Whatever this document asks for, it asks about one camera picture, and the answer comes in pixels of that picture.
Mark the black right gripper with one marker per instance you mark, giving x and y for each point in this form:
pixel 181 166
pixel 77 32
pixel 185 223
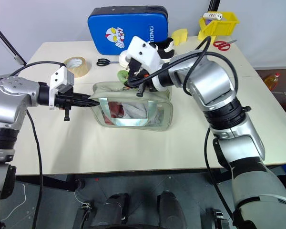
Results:
pixel 137 68

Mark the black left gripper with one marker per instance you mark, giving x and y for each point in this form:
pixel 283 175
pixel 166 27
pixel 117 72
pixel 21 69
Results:
pixel 62 100

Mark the green pouch with clear window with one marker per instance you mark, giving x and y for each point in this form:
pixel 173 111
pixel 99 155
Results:
pixel 133 112

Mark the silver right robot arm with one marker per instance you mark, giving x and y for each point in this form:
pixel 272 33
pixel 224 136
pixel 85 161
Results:
pixel 212 78

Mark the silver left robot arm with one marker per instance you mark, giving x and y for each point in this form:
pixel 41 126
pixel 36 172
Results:
pixel 7 102

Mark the white tape roll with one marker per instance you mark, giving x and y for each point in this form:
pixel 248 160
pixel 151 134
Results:
pixel 124 59

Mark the brown packing tape roll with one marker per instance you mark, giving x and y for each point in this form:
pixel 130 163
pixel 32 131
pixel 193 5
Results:
pixel 77 66

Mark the black and white shoe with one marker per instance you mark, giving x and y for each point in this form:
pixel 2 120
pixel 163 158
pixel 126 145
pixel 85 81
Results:
pixel 165 48

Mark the blue padded case with cartoon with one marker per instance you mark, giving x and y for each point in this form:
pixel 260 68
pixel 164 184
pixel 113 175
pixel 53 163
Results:
pixel 124 26

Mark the black tripod leg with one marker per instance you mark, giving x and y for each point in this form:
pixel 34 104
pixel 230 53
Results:
pixel 7 45

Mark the white remote with buttons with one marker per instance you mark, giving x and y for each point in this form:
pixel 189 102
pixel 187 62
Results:
pixel 212 15

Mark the yellow plastic storage bin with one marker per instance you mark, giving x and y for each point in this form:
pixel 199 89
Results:
pixel 219 25

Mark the black pole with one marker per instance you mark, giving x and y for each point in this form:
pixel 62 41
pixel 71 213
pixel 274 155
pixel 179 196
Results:
pixel 214 5

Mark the dark rounded shape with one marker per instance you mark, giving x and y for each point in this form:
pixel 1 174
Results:
pixel 115 210
pixel 169 208

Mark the orange liquid bottle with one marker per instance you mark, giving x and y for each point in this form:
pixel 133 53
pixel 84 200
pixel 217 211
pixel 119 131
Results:
pixel 272 81

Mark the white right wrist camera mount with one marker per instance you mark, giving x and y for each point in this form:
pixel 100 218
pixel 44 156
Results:
pixel 145 51

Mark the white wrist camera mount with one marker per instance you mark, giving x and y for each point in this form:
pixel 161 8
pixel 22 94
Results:
pixel 145 51
pixel 59 77

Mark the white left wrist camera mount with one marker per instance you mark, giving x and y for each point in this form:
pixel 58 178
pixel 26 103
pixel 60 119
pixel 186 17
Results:
pixel 59 77

